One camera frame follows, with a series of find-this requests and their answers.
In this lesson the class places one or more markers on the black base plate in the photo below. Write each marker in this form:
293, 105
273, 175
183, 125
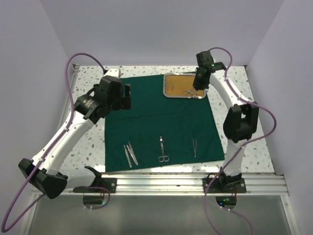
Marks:
110, 184
228, 184

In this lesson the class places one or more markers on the green surgical drape cloth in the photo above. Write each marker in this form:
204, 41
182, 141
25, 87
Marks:
152, 115

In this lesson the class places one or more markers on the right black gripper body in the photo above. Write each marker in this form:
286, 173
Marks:
198, 83

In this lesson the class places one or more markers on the steel surgical scissors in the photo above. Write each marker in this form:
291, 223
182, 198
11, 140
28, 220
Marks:
163, 157

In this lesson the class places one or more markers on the steel instrument tray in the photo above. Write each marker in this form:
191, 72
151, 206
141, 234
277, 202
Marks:
181, 95

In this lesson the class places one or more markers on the yellow tray liner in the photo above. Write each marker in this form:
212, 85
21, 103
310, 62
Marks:
178, 83

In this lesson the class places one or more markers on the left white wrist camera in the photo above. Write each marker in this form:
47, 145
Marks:
115, 72

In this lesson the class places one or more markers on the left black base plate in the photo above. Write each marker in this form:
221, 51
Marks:
110, 184

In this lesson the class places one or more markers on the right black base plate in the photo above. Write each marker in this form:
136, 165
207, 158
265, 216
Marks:
228, 184

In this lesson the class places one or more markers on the steel hemostat forceps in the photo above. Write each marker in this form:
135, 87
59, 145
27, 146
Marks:
192, 92

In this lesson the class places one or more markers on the aluminium mounting rail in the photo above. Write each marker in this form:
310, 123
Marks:
191, 184

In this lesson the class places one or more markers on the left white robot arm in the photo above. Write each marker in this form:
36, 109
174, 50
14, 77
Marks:
43, 170

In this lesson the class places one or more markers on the steel tweezers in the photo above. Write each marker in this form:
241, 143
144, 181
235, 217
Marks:
195, 147

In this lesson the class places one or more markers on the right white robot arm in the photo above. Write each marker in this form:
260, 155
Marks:
239, 125

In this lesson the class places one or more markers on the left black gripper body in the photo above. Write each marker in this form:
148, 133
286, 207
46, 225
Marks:
120, 102

